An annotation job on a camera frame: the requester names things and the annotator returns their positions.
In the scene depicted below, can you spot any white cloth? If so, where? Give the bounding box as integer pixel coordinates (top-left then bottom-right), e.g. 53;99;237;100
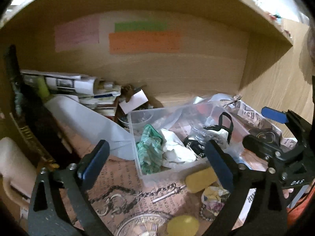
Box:
161;128;197;169

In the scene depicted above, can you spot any clear plastic storage box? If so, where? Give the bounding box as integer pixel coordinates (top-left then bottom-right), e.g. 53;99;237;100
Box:
127;100;252;187

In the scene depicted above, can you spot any green patterned cloth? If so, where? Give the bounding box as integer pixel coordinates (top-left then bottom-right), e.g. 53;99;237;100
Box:
136;124;163;175

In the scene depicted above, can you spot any floral crumpled cloth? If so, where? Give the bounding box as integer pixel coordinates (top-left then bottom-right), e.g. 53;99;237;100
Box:
201;186;230;217

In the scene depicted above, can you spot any beige ceramic mug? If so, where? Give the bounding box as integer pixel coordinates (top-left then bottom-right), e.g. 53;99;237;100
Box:
1;137;37;210

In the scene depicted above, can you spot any yellow rectangular sponge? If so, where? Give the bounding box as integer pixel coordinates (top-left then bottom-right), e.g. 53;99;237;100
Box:
185;167;218;193

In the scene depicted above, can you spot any yellow round sponge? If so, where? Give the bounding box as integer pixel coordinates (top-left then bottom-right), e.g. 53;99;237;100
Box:
167;215;199;236

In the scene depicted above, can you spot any dark wine bottle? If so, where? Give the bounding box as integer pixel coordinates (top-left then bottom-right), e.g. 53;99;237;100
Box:
3;45;80;169

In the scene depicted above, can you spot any small white box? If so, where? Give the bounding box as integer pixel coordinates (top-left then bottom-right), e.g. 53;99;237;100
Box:
119;89;148;114

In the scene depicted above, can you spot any rolled newspaper stack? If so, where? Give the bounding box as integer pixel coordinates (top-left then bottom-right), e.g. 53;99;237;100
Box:
21;70;121;110

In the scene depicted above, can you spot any green sticky note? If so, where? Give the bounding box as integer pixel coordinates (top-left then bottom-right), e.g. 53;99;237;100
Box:
114;21;169;32

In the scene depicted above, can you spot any orange sticky note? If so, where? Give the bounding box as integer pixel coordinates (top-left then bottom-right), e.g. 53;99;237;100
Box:
108;31;182;54

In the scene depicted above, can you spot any pink sticky note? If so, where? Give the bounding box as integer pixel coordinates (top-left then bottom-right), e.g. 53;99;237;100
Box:
54;14;100;52

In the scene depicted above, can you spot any wooden shelf board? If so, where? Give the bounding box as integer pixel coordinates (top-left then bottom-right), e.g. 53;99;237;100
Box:
1;0;292;44

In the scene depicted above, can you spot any metal chain with key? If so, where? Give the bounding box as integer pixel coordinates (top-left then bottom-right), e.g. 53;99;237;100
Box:
87;183;187;217

